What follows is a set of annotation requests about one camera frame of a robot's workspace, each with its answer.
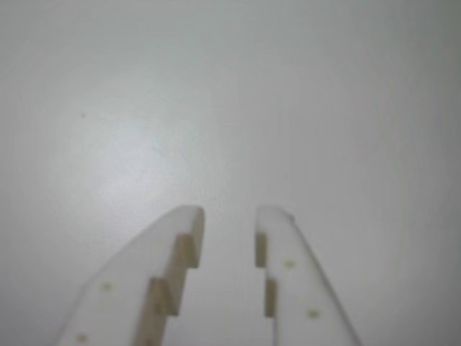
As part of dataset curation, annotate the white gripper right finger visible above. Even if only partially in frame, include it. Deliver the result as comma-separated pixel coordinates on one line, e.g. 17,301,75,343
255,204,362,346

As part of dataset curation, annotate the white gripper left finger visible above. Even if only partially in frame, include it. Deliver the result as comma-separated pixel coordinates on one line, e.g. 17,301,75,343
55,205,205,346

